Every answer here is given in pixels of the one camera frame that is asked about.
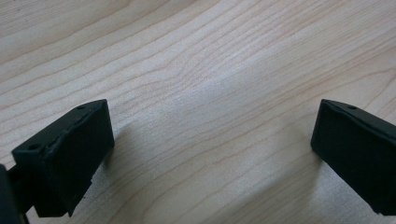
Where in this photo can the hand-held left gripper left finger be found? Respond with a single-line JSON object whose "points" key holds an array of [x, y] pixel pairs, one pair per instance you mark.
{"points": [[68, 158]]}

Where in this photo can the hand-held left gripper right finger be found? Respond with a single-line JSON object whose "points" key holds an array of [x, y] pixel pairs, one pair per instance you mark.
{"points": [[358, 155]]}

